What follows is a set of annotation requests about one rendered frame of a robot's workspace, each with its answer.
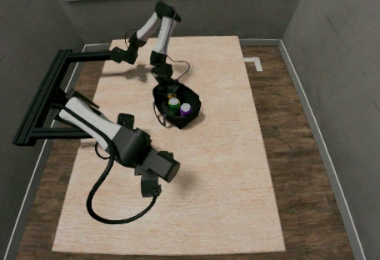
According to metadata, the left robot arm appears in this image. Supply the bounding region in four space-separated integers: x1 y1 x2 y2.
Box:
123 1 181 79

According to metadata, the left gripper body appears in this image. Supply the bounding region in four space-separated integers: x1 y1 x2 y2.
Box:
155 77 178 95

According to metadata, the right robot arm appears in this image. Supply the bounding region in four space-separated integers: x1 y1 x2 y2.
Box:
49 88 181 183

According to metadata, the green and yellow drink can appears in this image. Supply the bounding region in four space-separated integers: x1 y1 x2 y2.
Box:
168 97 180 116

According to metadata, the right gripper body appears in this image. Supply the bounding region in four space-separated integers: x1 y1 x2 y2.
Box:
135 165 161 197

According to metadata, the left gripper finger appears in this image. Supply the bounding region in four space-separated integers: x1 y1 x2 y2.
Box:
157 92 169 102

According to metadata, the black fabric bag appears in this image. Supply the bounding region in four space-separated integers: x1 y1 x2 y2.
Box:
152 82 202 129

